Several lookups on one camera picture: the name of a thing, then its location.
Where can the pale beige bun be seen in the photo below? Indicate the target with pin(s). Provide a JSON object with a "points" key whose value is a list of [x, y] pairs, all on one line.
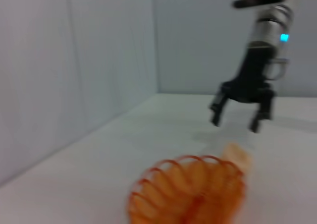
{"points": [[237, 157]]}

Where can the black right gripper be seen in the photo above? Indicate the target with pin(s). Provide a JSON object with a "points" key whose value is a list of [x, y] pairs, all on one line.
{"points": [[252, 85]]}

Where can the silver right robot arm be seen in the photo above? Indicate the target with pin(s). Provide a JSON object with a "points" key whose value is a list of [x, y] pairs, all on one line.
{"points": [[267, 30]]}

